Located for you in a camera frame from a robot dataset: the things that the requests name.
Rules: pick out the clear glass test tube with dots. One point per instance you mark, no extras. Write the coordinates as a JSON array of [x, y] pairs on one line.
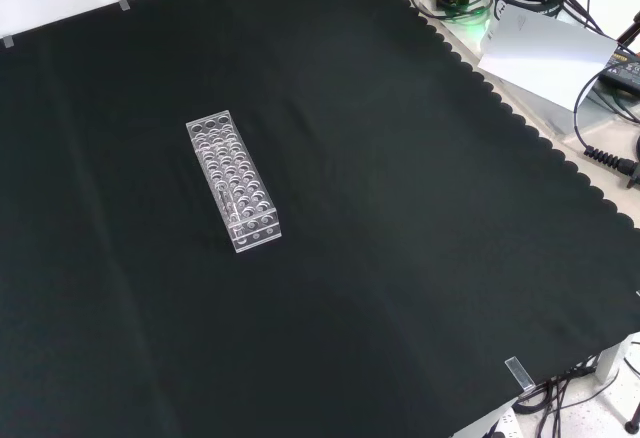
[[227, 205]]

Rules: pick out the clear test tube rack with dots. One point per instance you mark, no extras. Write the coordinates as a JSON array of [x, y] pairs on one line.
[[241, 239]]

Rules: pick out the black bench cloth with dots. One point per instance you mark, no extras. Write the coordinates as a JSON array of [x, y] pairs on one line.
[[350, 208]]

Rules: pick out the clear tape strip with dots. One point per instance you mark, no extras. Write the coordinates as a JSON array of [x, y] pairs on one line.
[[7, 41], [124, 5], [518, 375]]

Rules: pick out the pale board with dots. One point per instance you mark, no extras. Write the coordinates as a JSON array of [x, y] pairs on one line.
[[545, 53]]

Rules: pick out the white power strip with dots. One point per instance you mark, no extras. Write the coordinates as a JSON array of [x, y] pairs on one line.
[[502, 423]]

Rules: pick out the black power adapter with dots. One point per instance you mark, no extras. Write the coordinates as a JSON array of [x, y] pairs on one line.
[[622, 65]]

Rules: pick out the grey table leg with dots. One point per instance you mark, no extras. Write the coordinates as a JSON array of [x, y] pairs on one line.
[[608, 363]]

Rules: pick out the black tripod leg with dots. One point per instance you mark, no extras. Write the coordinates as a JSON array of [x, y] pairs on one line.
[[631, 28]]

